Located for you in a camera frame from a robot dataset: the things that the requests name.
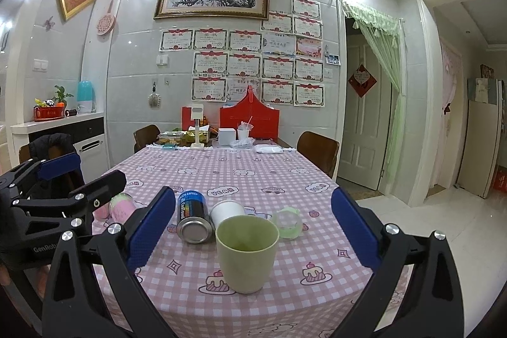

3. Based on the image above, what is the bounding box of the pink white cup lying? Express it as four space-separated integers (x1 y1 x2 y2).
94 193 136 224

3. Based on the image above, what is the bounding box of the white cylinder cup lying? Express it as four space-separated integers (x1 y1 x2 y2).
210 200 246 229

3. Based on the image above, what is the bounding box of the pale green plastic cup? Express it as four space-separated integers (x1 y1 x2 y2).
216 215 279 294

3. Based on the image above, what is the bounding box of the black jacket on chair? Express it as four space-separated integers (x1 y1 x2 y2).
28 133 84 199

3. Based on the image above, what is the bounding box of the white counter cabinet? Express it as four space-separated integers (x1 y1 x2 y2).
10 112 109 183

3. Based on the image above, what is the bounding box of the red basket on counter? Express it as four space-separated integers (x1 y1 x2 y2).
34 106 65 122

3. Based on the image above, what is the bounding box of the dark metal can lying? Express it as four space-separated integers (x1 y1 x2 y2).
176 189 214 245

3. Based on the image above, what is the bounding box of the brown chair left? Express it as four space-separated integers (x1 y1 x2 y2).
133 124 161 153

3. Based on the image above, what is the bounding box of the brown chair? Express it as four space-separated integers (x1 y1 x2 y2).
133 124 161 153
297 131 339 178

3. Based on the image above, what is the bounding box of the potted green plant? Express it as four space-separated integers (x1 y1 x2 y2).
53 85 74 108

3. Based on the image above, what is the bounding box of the blue white humidifier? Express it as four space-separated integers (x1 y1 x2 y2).
76 80 94 114

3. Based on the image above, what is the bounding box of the pink checkered tablecloth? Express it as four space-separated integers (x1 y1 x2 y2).
117 147 371 337

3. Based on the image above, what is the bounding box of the white stand device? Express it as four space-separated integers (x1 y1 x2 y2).
191 104 204 149

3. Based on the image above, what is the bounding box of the white tissue box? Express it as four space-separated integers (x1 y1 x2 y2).
217 128 236 147

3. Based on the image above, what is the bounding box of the clear green tape roll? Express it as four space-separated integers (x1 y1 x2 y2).
272 207 303 240

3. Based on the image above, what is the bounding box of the brown chair right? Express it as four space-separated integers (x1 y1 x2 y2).
297 131 339 178

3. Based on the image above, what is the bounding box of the red gift box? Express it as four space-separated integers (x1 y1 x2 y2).
219 86 280 141

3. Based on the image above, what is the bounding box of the white panel door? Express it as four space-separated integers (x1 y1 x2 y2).
338 34 392 189

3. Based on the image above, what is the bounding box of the red diamond door decoration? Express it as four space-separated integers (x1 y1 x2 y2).
348 64 377 98

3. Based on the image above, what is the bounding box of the green door curtain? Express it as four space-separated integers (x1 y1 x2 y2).
336 0 406 180

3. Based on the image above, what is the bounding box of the pink round wall ornament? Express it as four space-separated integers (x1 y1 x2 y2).
96 0 116 36

